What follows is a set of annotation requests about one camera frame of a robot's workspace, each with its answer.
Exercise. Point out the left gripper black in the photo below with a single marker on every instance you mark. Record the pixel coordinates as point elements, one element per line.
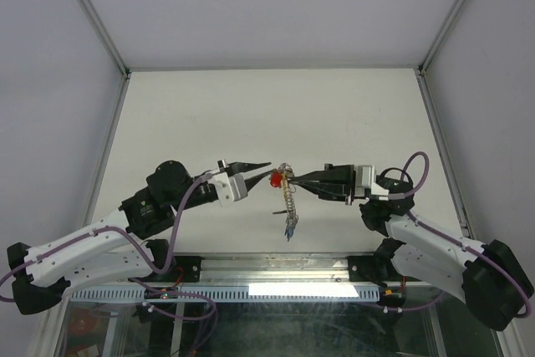
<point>239,168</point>

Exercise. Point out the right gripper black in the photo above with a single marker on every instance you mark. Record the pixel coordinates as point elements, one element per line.
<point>336,182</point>

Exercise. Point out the red key tag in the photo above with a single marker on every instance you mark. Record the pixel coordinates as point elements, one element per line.
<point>276,179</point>

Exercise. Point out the metal keyring holder with rings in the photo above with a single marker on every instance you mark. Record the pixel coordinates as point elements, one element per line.
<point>288,191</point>

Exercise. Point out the blue key tag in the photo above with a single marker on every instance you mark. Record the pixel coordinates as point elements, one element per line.
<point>289,231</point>

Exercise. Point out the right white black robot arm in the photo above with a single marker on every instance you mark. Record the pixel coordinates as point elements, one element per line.
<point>486,277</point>

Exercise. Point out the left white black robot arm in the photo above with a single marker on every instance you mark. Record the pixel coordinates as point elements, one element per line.
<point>135,240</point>

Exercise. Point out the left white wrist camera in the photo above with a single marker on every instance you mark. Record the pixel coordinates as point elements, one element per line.
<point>220,180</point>

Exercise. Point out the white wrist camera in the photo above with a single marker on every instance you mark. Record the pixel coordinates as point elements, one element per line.
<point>220,180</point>
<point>366,185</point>

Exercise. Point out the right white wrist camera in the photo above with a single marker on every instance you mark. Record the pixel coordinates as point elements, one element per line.
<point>366,185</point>

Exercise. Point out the grey slotted cable duct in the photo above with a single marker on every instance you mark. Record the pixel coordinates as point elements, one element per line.
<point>254,293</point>

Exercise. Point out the aluminium mounting rail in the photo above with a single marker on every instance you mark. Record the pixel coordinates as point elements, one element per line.
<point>271,267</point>

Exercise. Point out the right aluminium frame post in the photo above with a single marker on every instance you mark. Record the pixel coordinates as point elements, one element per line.
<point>444,31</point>

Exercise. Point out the aluminium frame post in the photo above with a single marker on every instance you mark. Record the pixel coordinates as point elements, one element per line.
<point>103,36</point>
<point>444,31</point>

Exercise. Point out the left aluminium frame post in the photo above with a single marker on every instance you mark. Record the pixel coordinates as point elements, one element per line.
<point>103,36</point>

